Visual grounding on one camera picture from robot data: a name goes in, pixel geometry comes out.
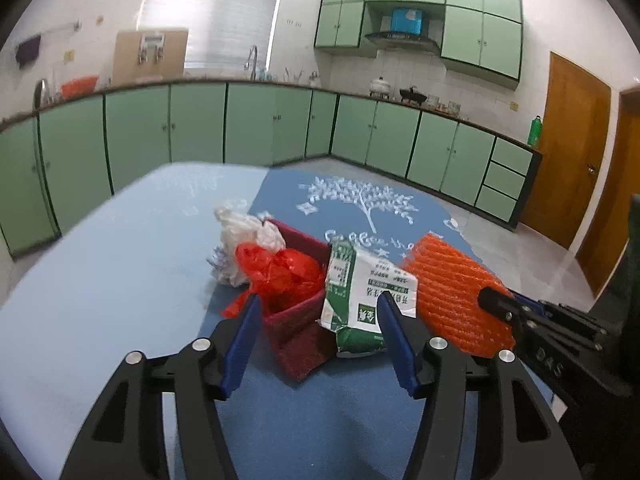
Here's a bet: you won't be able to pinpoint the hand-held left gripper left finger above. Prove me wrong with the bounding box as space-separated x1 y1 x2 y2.
60 292 263 480

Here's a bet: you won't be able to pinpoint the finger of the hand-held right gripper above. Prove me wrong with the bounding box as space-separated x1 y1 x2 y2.
477 285 532 342
512 292 608 348

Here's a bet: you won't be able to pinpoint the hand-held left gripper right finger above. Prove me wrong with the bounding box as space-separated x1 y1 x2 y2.
376 291 583 480

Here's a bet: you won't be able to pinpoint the orange foam net sleeve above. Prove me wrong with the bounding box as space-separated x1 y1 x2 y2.
400 232 517 358

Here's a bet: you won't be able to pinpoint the dark red box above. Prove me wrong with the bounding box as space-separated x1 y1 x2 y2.
261 219 337 382

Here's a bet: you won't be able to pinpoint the green white paper package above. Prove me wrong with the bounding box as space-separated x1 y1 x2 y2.
319 239 419 359

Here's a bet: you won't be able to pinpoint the white tissue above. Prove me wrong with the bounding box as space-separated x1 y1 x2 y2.
206 246 248 287

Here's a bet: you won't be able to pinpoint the red plastic bag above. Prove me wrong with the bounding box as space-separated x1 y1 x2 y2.
222 242 325 318

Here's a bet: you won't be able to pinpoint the white plastic bag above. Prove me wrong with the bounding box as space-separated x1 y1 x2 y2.
214 199 287 261

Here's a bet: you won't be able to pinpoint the blue tree print tablecloth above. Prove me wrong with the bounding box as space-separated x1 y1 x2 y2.
0 161 556 480

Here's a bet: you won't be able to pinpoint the plain wooden door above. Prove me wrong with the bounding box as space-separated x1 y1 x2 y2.
575 87 640 298

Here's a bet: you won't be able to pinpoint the green base cabinets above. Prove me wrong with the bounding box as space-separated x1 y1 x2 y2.
0 79 543 261

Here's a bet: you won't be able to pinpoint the black range hood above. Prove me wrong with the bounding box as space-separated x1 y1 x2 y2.
364 31 441 56

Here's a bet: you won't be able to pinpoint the blue box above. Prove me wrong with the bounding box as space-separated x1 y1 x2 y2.
390 7 426 35

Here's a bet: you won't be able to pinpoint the brown cardboard board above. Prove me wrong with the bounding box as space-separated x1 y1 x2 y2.
112 28 190 86

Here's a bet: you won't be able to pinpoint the orange plastic basket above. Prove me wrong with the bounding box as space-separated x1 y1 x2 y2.
60 76 100 101

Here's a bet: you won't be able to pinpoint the white window blind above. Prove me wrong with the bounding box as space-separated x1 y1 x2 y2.
142 0 288 73

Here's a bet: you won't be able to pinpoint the dark purple towel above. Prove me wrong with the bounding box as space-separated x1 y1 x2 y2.
15 35 43 68

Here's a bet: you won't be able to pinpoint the wooden door with handle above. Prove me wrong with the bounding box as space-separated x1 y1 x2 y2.
520 51 612 251

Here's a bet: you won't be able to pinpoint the green wall cabinets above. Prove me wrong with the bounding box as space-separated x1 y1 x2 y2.
314 0 523 92

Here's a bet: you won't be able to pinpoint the white metal bracket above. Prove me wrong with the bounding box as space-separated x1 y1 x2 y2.
137 31 166 65

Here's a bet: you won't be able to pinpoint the steel towel rail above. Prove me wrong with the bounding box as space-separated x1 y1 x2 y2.
12 20 82 48

